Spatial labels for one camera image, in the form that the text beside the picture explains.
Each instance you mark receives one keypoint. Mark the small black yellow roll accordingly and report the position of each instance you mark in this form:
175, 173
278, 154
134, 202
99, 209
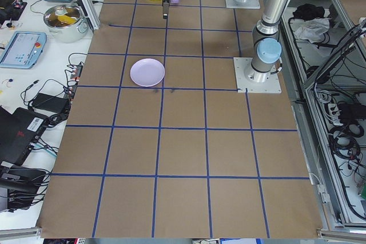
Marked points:
9, 24

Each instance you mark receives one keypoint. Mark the grey cooking pot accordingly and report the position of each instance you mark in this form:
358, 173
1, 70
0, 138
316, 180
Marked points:
68, 34

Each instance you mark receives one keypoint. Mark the white power strip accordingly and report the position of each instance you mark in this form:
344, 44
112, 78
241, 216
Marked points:
331, 109

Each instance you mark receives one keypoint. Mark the large black power brick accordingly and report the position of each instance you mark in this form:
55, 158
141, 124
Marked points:
48, 101

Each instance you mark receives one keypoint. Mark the aluminium extrusion post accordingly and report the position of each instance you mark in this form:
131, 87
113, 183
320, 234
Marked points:
89, 7

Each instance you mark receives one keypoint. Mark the black crumpled cloth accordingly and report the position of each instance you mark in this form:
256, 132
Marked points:
308, 12

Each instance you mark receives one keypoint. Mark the glass pot lid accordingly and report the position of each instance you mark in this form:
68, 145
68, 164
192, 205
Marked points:
61, 15

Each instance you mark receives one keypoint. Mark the yellow object inside pot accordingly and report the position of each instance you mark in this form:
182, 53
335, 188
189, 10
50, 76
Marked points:
67, 19

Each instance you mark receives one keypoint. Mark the grey metal bracket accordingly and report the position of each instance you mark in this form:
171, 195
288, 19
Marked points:
322, 194

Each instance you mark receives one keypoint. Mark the black adapter in frame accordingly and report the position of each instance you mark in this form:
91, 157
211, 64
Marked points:
349, 111

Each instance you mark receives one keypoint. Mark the purple plastic plate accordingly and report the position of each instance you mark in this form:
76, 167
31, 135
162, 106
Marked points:
147, 72

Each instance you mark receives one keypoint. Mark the black connector strip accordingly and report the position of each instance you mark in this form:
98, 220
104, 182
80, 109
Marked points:
75, 78

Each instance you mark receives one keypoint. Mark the black board with red parts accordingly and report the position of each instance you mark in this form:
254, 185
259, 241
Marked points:
18, 4

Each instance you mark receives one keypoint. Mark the V-shaped metal bar frame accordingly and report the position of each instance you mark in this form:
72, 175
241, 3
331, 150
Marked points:
314, 164

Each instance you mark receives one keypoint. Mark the green circuit board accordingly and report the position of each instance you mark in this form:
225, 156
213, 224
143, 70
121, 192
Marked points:
363, 191

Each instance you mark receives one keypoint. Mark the aluminium extrusion bar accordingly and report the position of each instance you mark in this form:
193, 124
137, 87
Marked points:
20, 232
341, 234

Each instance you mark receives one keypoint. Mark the white crumpled cloth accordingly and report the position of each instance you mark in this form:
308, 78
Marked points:
313, 31

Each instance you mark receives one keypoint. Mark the black computer with red logo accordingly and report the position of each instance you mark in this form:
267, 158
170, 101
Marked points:
17, 132

